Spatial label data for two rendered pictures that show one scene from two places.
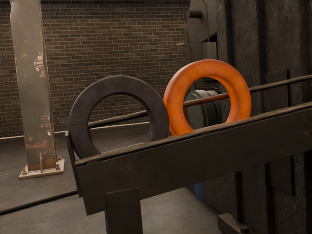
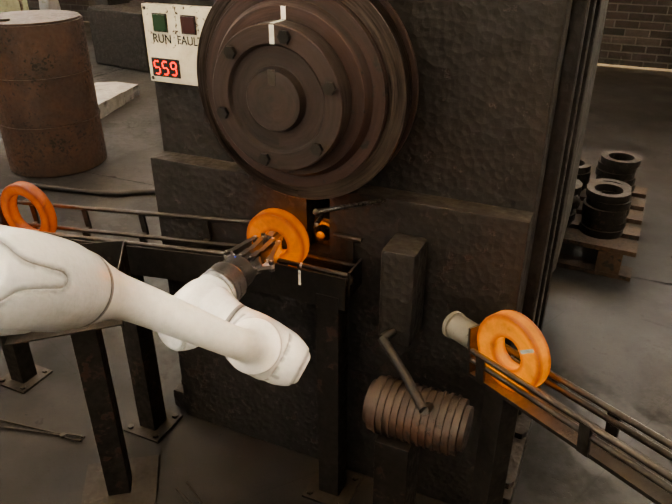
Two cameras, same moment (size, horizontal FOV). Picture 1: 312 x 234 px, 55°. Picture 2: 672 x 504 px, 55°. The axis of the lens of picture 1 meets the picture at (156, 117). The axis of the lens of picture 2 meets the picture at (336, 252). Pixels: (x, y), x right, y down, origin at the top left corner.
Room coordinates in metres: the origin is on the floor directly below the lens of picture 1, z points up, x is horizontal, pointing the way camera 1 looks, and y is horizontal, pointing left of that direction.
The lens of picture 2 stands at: (-0.14, -1.88, 1.44)
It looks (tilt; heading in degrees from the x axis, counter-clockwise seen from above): 28 degrees down; 39
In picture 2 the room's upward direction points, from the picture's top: straight up
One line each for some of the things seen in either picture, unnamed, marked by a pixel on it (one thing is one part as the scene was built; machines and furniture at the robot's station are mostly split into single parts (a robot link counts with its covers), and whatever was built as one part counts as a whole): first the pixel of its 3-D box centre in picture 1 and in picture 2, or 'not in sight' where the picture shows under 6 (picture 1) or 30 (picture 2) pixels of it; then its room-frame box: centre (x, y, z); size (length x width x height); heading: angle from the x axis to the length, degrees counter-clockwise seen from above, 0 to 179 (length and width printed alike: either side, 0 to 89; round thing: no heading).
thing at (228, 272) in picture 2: not in sight; (223, 285); (0.59, -0.97, 0.75); 0.09 x 0.06 x 0.09; 105
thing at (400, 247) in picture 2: not in sight; (403, 289); (0.91, -1.20, 0.68); 0.11 x 0.08 x 0.24; 15
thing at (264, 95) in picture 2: not in sight; (279, 98); (0.74, -1.01, 1.11); 0.28 x 0.06 x 0.28; 105
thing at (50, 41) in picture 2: not in sight; (44, 92); (1.75, 1.97, 0.45); 0.59 x 0.59 x 0.89
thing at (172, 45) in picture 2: not in sight; (193, 46); (0.85, -0.63, 1.15); 0.26 x 0.02 x 0.18; 105
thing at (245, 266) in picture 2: not in sight; (241, 267); (0.66, -0.95, 0.76); 0.09 x 0.08 x 0.07; 15
